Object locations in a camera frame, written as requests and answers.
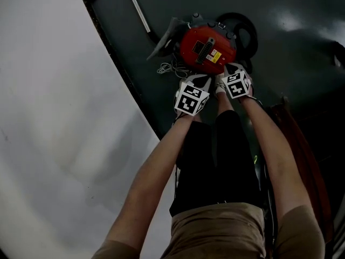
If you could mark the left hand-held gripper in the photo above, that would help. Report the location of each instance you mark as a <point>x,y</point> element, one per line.
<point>190,100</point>

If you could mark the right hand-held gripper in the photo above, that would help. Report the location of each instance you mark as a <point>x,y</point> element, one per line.
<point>237,86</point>

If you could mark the red vacuum cleaner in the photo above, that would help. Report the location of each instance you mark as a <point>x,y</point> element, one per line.
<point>194,42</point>

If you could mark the person's right forearm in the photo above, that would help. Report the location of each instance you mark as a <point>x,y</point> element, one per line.
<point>269,155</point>

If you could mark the person's left forearm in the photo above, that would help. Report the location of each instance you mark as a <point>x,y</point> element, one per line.
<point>151,177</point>

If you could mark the grey vacuum nozzle attachment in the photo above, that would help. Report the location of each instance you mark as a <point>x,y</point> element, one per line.
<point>167,36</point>

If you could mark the metal vacuum wand tube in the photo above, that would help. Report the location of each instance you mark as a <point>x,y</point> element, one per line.
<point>136,5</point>

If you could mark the person's right white shoe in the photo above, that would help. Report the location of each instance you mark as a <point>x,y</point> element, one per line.
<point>219,86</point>

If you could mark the person's black shorts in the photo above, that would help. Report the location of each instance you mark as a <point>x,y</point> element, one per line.
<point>205,171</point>

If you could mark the person's beige shirt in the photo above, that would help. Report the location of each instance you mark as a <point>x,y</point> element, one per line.
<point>215,233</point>

